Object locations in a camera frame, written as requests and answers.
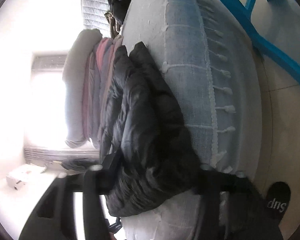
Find black puffer jacket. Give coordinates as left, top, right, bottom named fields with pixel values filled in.
left=100, top=42, right=200, bottom=217

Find dark clothes pile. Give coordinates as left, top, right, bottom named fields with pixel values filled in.
left=104, top=0, right=131, bottom=38

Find black slipper white lettering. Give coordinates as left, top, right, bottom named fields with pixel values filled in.
left=265, top=181, right=291, bottom=223

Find grey pillow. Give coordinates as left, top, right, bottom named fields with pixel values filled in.
left=62, top=29, right=102, bottom=148

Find folded pink grey blankets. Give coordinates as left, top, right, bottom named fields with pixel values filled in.
left=82, top=35, right=123, bottom=149

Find grey quilted headboard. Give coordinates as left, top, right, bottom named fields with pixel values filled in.
left=81, top=0, right=110, bottom=37

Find white wall air conditioner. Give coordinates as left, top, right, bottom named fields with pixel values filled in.
left=6, top=164, right=46, bottom=190

